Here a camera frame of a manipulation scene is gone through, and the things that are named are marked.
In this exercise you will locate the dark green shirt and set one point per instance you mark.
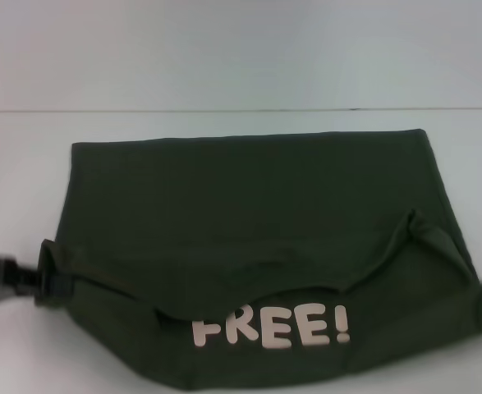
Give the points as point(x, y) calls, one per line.
point(257, 246)

